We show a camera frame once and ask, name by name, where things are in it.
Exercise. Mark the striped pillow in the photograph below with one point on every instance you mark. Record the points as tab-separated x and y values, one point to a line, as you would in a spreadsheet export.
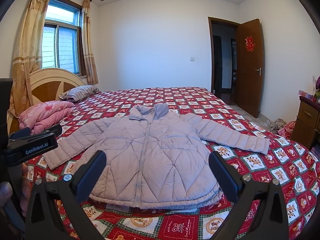
78	94

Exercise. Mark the clothes pile on floor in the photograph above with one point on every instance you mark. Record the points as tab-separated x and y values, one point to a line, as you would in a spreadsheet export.
282	128

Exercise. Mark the red double happiness decal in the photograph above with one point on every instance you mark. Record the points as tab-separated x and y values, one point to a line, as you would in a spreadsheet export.
249	44

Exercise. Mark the brown wooden door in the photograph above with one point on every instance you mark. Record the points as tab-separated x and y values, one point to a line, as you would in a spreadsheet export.
249	85

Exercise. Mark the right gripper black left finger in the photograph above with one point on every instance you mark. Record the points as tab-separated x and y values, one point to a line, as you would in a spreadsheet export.
43	220

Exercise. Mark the light purple puffer jacket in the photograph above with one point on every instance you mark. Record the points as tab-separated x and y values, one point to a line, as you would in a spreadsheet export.
156	159

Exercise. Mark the left beige floral curtain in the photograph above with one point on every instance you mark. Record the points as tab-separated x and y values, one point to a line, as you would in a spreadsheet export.
27	56

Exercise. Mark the right beige floral curtain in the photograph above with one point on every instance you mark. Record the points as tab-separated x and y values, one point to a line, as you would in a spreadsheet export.
89	61

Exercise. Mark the cream and wood headboard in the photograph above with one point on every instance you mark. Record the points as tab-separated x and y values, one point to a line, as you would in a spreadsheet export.
46	85

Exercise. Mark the items on dresser top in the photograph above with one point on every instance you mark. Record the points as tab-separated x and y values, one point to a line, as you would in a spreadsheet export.
315	93

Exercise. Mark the beige floral curtain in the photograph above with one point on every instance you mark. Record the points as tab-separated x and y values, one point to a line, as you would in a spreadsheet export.
27	56
89	61

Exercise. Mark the wooden dresser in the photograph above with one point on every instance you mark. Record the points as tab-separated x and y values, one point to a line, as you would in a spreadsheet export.
306	129

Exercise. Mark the person's left hand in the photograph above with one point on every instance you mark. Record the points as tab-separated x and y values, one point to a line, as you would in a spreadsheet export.
23	192

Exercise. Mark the pink folded quilt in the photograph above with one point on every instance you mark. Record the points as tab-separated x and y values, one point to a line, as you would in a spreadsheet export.
44	115

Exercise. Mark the window with dark frame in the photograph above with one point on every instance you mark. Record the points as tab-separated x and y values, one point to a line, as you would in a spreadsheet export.
61	34

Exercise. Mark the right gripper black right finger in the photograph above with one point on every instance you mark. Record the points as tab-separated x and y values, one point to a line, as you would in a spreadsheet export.
269	222

